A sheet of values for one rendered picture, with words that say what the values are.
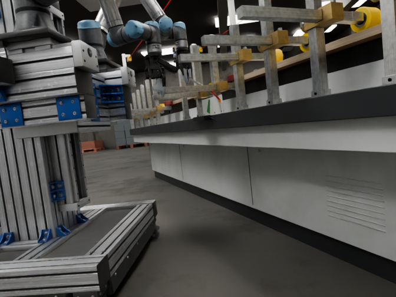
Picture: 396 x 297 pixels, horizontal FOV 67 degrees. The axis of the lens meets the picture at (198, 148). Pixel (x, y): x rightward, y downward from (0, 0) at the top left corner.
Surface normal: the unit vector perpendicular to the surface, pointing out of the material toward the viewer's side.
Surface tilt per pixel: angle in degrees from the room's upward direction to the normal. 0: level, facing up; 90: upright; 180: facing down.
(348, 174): 90
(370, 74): 90
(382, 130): 90
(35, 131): 90
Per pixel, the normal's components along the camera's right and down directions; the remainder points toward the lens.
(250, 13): 0.39, 0.03
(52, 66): -0.09, 0.09
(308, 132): -0.91, 0.14
